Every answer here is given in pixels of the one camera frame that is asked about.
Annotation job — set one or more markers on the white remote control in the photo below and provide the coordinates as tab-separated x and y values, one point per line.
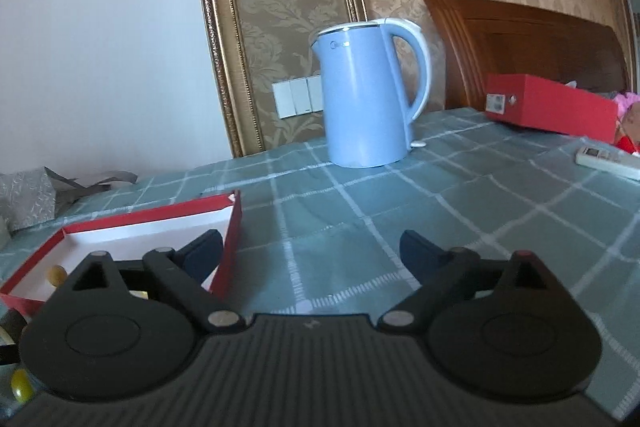
619	162

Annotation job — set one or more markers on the wooden bed headboard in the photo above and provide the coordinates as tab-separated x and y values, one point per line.
483	37

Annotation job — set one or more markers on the small brown longan fruit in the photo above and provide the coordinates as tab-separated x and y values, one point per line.
56	275

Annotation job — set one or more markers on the red shallow tray box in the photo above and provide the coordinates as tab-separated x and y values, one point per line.
129	237

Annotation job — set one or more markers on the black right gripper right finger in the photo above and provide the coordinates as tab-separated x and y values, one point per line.
507	330

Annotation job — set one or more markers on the pink plush toy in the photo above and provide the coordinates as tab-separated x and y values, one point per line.
628	122

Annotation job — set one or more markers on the grey patterned gift bag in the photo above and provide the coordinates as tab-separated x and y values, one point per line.
39	195

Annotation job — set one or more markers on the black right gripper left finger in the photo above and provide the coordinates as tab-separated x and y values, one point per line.
120	328

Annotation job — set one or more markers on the green checked tablecloth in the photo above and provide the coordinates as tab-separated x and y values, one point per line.
317	238

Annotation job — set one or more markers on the light blue electric kettle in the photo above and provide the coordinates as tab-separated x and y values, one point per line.
367	116

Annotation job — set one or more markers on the gold picture frame moulding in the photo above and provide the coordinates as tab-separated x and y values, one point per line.
223	32

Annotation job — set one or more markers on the green tomato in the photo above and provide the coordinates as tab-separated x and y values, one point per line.
21	386

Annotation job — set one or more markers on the white wall switch panel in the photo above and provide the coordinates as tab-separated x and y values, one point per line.
298	97

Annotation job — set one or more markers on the red rectangular box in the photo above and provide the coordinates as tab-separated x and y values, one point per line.
536	103

